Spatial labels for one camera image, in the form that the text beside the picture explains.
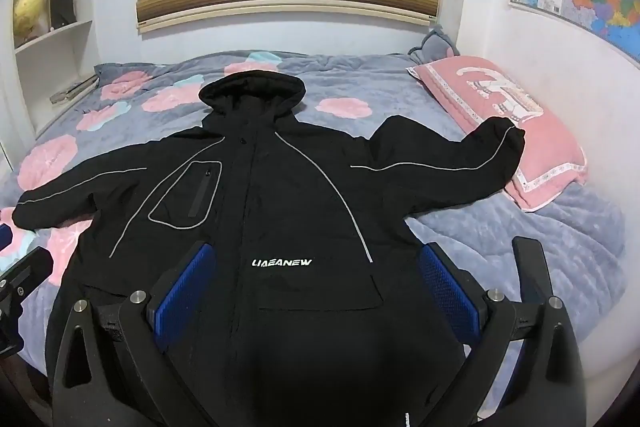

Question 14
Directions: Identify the grey floral blanket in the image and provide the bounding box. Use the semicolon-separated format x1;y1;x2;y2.
0;49;627;390

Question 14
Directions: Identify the pink pillow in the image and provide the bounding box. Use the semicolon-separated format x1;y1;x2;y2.
406;55;589;212

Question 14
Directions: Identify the white bookshelf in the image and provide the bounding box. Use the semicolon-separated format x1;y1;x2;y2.
0;0;102;168

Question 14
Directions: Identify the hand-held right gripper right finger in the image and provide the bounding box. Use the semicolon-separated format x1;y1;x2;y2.
419;238;589;427

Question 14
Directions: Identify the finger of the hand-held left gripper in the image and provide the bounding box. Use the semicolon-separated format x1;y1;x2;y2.
0;246;54;294

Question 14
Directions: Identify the black picture frame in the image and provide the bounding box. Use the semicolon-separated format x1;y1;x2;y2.
48;0;77;30

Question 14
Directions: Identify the black hooded jacket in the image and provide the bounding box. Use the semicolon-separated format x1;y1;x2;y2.
11;69;527;427

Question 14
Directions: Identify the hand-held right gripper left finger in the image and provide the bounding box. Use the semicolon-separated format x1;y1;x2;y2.
45;242;217;427

